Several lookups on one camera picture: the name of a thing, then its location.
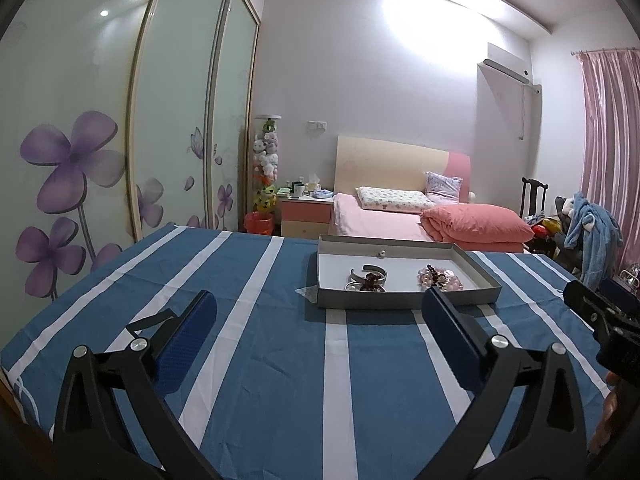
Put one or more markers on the dark grey bangle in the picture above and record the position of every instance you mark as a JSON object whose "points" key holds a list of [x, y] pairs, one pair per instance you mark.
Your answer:
{"points": [[376, 267]]}

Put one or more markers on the pink wooden nightstand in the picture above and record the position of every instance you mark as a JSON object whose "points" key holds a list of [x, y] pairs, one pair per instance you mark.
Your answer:
{"points": [[305, 217]]}

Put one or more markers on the white patterned pillow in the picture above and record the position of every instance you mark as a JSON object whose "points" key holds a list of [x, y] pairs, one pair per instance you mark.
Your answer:
{"points": [[395, 198]]}

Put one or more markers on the pink curtain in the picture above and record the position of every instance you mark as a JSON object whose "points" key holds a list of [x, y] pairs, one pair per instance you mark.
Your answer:
{"points": [[612, 150]]}

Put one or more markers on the white wall socket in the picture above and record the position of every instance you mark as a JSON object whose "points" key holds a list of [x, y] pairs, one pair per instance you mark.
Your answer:
{"points": [[316, 125]]}

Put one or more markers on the person's right hand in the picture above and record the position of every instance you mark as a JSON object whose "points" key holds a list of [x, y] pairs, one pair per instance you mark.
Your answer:
{"points": [[605, 420]]}

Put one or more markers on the dark wooden chair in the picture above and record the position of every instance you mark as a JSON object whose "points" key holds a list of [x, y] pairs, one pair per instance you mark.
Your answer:
{"points": [[534, 197]]}

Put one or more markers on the white air conditioner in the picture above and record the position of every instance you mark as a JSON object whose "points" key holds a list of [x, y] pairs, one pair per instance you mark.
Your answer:
{"points": [[510, 67]]}

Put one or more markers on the dark red bead strand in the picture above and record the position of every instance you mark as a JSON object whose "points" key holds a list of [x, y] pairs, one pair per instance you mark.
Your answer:
{"points": [[372, 280]]}

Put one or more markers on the white mug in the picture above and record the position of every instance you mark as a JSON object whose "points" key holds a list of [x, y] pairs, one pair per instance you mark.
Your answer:
{"points": [[299, 190]]}

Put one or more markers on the blue white striped tablecloth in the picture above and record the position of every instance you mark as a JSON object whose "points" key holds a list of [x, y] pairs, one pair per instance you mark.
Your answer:
{"points": [[280, 360]]}

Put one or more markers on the grey cardboard tray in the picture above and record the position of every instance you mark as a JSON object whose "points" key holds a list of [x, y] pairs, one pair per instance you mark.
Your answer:
{"points": [[332, 270]]}

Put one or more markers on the coral pink duvet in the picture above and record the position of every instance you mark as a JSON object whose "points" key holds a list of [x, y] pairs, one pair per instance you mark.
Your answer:
{"points": [[475, 222]]}

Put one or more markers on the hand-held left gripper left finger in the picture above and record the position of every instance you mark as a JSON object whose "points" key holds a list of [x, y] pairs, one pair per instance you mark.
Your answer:
{"points": [[185, 340]]}

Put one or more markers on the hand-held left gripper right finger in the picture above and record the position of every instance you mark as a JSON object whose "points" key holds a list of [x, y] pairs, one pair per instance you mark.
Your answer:
{"points": [[452, 340]]}

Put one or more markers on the silver open bangle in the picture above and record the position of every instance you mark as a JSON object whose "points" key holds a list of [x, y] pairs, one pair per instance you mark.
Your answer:
{"points": [[353, 275]]}

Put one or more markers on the blue plush garment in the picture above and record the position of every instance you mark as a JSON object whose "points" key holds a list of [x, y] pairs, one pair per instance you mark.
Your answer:
{"points": [[592, 240]]}

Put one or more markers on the purple patterned pillow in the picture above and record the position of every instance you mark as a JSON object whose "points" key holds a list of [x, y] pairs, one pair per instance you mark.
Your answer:
{"points": [[444, 187]]}

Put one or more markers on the flower print sliding wardrobe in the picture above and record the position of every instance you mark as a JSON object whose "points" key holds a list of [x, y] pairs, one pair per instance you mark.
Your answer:
{"points": [[175, 85]]}

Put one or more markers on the red waste bin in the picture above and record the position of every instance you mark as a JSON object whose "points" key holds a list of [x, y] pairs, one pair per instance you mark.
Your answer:
{"points": [[259, 224]]}

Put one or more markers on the pink bed with headboard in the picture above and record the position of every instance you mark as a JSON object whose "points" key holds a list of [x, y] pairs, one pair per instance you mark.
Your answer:
{"points": [[370, 222]]}

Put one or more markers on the clear plastic bag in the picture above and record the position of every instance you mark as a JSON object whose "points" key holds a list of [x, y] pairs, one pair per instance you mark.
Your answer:
{"points": [[307, 294]]}

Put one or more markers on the plush toy tower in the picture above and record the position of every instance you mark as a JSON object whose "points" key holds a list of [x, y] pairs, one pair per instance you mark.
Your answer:
{"points": [[267, 155]]}

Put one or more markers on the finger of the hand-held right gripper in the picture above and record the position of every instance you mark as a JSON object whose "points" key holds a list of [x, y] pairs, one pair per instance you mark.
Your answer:
{"points": [[587, 302]]}

